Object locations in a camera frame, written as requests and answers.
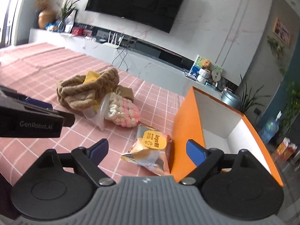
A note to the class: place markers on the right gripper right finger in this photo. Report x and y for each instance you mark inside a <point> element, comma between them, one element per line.
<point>205,160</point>

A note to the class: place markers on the grey metal bin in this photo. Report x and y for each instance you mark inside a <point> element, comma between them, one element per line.
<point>231,99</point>

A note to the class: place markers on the framed wall picture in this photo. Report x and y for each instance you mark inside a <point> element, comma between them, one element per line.
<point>281,31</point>

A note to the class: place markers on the pink checked tablecloth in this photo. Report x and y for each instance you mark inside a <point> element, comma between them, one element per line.
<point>55,75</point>

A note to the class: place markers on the potted green plant right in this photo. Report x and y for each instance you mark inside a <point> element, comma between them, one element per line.
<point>249,98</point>

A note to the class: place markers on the orange cardboard box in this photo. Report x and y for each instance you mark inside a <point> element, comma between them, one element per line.
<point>213,124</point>

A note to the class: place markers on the black wall television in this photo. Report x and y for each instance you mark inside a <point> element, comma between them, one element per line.
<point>159,14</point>

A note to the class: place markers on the potted green plant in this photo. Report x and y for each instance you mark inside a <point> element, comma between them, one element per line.
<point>249,98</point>
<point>66,10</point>

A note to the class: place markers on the hanging ivy plant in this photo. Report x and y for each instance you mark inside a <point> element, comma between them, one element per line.
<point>278,52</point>

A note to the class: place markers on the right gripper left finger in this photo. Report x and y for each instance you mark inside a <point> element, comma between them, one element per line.
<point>87,161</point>

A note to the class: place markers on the yellow cloth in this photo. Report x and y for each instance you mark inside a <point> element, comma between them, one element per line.
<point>91,76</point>

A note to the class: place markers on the teddy bear on cups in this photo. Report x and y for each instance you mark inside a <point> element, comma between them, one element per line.
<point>204,72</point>

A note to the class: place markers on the colourful gift box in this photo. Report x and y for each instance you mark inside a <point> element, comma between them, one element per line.
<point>285,150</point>

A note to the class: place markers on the white wifi router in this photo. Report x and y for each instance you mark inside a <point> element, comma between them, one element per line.
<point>113,41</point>

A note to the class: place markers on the white tv cabinet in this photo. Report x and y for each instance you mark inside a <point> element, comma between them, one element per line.
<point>141,66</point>

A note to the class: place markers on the golden vase dried flowers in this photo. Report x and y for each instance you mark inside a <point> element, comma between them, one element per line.
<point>45,13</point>

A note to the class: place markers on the brown knitted scarf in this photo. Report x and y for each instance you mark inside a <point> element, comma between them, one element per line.
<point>72,93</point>

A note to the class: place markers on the blue water bottle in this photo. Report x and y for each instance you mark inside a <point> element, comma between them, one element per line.
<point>270,128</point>

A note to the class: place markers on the snack bag yellow label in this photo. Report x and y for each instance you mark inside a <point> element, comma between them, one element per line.
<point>151,150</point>

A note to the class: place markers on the clear plastic bag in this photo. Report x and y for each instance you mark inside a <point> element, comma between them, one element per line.
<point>98,116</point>

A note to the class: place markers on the potted green plant left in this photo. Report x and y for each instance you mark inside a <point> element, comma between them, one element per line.
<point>66,10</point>

